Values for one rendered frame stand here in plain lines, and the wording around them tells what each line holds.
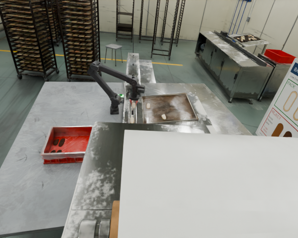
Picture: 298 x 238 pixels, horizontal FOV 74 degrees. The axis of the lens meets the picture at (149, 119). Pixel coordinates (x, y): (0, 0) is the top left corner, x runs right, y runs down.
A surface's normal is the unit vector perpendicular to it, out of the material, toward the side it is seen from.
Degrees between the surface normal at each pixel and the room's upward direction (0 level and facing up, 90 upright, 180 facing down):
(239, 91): 90
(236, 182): 7
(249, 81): 89
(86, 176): 0
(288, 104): 90
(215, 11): 90
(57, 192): 0
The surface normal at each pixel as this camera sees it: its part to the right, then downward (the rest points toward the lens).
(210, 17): 0.06, 0.58
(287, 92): -0.99, -0.05
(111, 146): 0.11, -0.81
